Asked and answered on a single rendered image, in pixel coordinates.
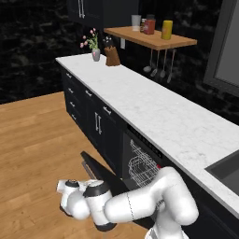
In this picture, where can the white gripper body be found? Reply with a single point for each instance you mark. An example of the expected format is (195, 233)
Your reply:
(62, 187)

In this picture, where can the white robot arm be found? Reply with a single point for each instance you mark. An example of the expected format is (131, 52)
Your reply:
(149, 202)

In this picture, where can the black dishwasher door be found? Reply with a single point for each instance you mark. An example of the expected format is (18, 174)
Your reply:
(107, 175)

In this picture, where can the dark cupboard door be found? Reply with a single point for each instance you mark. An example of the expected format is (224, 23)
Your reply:
(91, 124)
(110, 146)

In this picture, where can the black dishwasher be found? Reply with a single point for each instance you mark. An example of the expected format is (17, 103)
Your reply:
(126, 149)

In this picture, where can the dark drawer front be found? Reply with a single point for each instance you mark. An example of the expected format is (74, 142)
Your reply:
(79, 123)
(76, 95)
(93, 99)
(74, 81)
(77, 109)
(115, 118)

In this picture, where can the brown knife block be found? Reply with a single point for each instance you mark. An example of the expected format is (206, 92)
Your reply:
(112, 56)

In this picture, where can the grey vase with pink flowers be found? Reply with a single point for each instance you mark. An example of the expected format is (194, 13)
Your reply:
(95, 49)

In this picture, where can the grey hanging ladle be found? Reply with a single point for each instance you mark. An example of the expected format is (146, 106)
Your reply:
(147, 68)

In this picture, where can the grey hanging spoon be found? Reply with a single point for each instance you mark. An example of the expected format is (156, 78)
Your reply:
(154, 72)
(162, 73)

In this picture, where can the grey hanging spatula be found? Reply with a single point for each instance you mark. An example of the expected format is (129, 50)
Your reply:
(170, 76)

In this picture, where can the dark sink basin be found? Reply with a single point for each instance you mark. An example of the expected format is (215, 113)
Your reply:
(225, 172)

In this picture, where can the small dark jar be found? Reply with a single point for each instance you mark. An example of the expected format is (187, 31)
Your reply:
(143, 25)

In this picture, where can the red jar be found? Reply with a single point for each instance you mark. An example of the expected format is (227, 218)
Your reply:
(149, 25)

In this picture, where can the yellow canister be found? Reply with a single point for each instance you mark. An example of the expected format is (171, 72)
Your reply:
(166, 30)

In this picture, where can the grey framed window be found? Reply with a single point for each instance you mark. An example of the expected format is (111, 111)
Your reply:
(225, 46)

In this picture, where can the white wall socket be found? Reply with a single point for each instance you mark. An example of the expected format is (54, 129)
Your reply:
(123, 43)

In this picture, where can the wooden wall shelf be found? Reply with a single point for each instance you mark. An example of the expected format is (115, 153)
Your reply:
(149, 38)

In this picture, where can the dark wall cupboard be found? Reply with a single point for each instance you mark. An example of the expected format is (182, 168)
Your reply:
(105, 12)

